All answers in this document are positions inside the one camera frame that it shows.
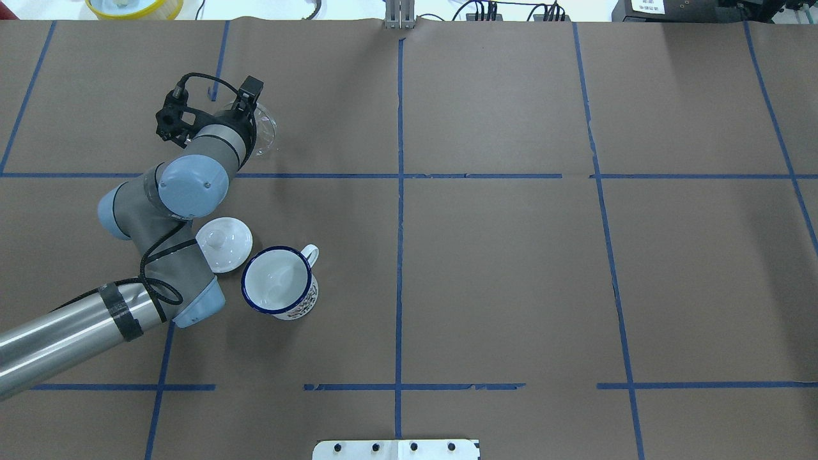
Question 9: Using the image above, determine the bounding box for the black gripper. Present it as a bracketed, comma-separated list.
[229, 75, 264, 139]

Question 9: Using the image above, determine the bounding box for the white enamel cup blue rim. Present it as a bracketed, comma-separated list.
[242, 244, 320, 321]

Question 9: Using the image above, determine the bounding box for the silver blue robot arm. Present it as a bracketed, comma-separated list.
[2, 77, 263, 402]

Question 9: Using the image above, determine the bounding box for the black camera cable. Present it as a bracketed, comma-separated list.
[137, 72, 250, 306]

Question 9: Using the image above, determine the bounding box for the white cup lid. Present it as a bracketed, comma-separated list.
[195, 217, 254, 274]

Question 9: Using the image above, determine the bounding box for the aluminium frame post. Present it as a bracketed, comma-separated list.
[383, 0, 417, 30]

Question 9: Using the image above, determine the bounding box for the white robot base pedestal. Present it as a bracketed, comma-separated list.
[312, 439, 481, 459]

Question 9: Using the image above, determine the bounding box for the black electronics box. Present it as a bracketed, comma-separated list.
[610, 1, 745, 24]

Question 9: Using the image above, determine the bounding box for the yellow tape roll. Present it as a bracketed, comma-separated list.
[84, 1, 185, 20]

